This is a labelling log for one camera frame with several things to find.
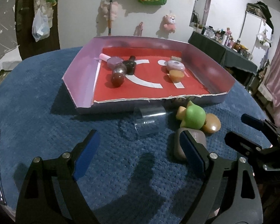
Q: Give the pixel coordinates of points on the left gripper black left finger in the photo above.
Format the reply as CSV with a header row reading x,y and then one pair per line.
x,y
50,193

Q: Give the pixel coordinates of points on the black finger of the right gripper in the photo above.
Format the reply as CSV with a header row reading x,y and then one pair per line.
x,y
266,159
269,129

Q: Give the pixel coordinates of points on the white plastic bag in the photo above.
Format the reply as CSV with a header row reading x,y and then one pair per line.
x,y
40,26

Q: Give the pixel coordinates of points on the orange mop handle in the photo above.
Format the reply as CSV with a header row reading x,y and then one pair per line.
x,y
110,19

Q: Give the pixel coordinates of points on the clear plastic cup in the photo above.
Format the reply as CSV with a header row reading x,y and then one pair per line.
x,y
149,119

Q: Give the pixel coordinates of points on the dark red ball bottle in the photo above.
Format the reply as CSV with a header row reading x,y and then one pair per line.
x,y
118,75

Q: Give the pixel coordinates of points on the white refrigerator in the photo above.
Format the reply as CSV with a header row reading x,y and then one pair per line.
x,y
256,37

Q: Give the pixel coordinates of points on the black nail polish bottle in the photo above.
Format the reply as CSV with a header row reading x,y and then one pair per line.
x,y
130,65

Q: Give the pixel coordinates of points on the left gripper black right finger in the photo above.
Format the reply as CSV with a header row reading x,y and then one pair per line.
x,y
229,192

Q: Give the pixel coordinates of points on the dark wooden door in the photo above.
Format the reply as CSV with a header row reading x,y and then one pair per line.
x,y
24,13

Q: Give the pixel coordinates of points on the blue textured table cloth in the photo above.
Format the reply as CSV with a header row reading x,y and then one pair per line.
x,y
131,179

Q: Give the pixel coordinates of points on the red and lilac cardboard tray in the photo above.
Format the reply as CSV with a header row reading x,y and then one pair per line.
x,y
88,78

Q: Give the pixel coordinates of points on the dark cloth covered side table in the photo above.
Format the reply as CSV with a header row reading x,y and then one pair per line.
x,y
225,56

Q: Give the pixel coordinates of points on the pink oval case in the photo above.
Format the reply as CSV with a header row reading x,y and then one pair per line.
x,y
175,65

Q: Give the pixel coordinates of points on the pink plush on wall right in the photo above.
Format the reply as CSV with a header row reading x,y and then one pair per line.
x,y
169,21

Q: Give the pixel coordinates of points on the pink plush behind mop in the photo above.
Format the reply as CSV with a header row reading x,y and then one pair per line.
x,y
105,10

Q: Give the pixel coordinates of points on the lilac nail polish bottle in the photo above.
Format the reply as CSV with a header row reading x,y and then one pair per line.
x,y
111,61

